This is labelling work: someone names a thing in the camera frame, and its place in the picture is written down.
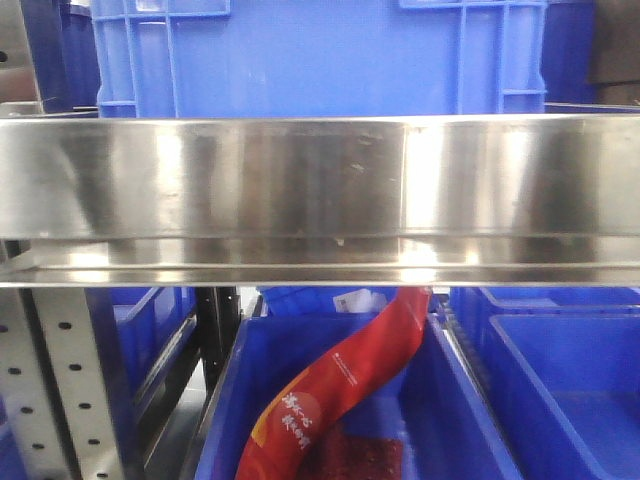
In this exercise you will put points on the blue bin lower left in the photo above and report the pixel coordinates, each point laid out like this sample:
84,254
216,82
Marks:
150,320

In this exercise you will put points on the blue bin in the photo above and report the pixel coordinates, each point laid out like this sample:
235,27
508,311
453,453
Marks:
560,368
431,406
150,320

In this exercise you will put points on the blue bin lower centre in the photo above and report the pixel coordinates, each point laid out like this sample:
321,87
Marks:
431,406

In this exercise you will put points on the blue bin lower right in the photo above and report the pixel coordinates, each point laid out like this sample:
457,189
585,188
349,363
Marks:
560,368

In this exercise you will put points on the red printed snack bag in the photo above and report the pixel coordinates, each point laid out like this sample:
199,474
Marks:
317,397

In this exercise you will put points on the large blue crate on shelf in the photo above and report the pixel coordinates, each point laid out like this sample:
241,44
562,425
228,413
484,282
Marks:
233,59

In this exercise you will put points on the stainless steel shelf rail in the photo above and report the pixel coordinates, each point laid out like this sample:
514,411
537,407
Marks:
436,200

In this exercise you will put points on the perforated metal shelf post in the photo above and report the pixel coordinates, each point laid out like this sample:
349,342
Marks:
64,385

